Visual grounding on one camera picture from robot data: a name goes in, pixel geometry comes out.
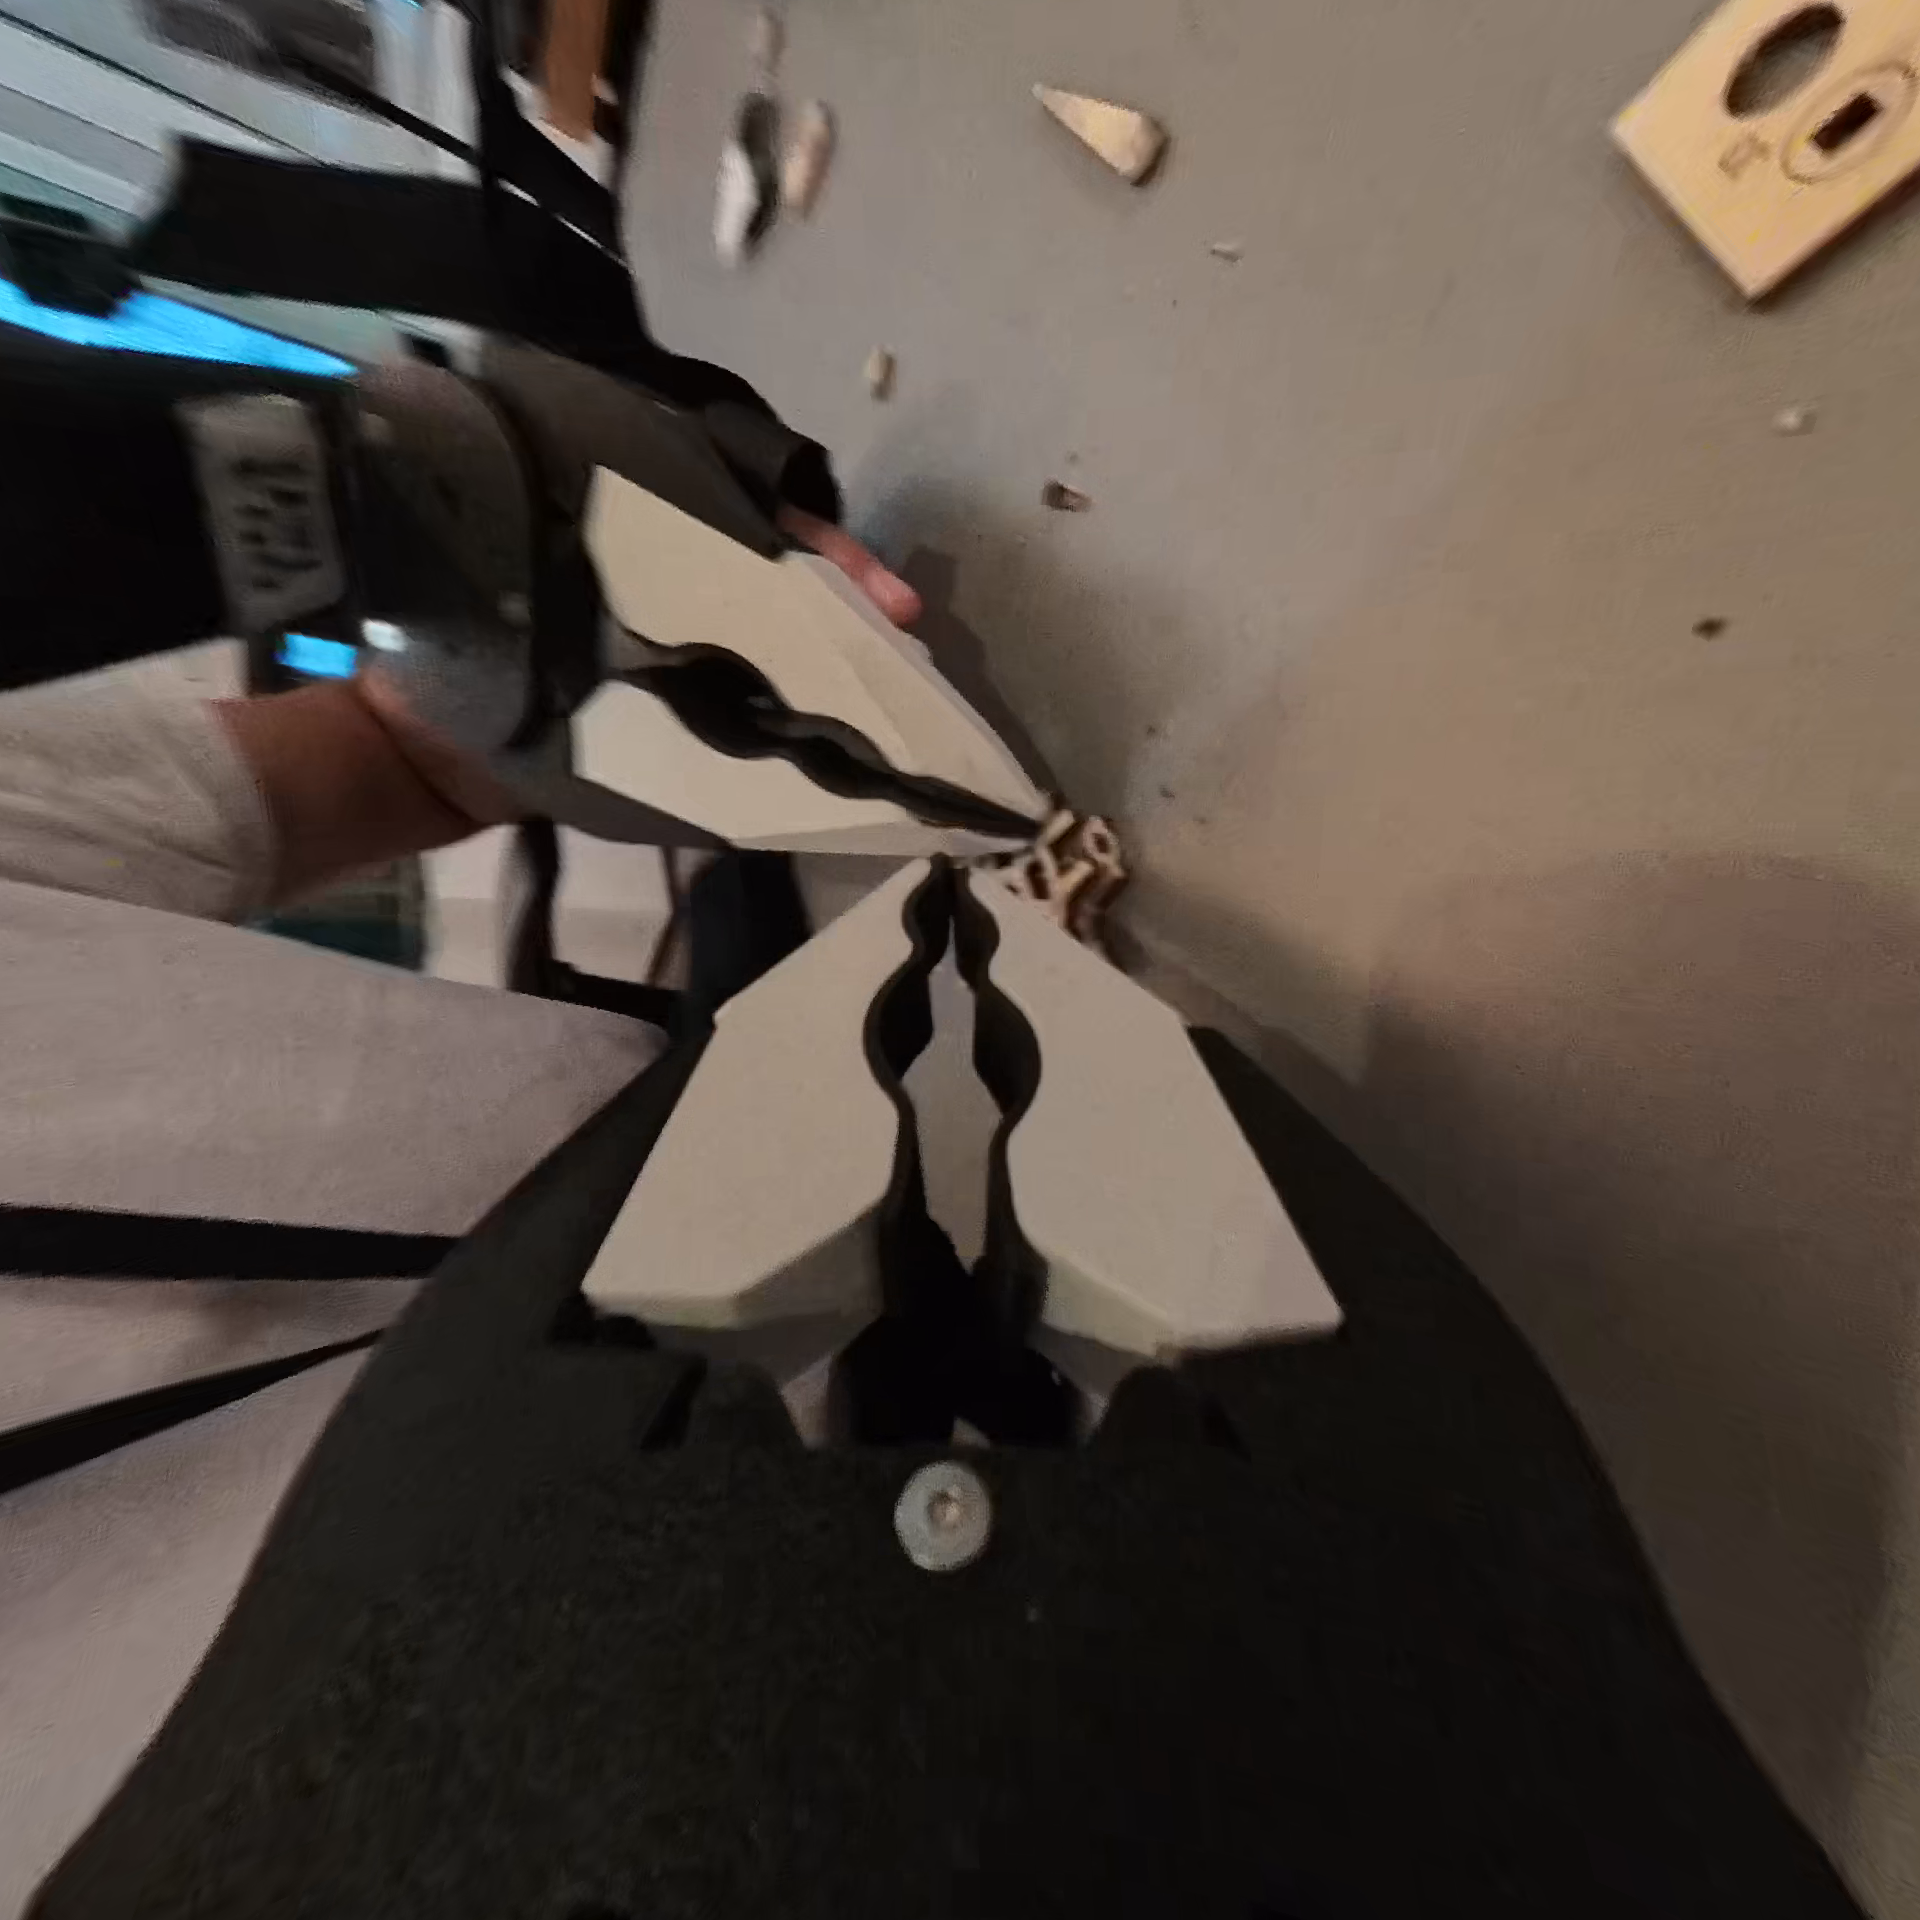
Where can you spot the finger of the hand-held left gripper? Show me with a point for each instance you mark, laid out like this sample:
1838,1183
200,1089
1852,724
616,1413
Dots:
780,630
676,780

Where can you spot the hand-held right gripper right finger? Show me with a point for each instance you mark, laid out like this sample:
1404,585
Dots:
1156,1184

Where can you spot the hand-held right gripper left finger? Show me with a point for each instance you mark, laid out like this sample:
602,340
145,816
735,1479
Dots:
780,1142

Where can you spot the small wooden model part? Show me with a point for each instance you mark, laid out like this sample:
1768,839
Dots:
1072,869

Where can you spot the person's left forearm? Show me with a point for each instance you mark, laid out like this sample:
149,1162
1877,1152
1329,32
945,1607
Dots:
106,796

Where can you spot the person's left hand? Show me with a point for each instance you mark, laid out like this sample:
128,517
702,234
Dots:
346,780

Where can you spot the long wooden scrap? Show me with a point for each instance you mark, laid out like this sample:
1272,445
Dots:
744,172

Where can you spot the pale wooden scrap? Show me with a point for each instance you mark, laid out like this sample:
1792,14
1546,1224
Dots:
806,153

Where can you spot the person's legs in grey pants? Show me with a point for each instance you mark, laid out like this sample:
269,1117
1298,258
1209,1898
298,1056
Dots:
225,1079

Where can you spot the triangular wooden scrap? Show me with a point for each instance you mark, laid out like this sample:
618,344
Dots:
1110,133

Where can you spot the plywood sheet with cutouts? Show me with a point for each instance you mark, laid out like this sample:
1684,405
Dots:
1694,135

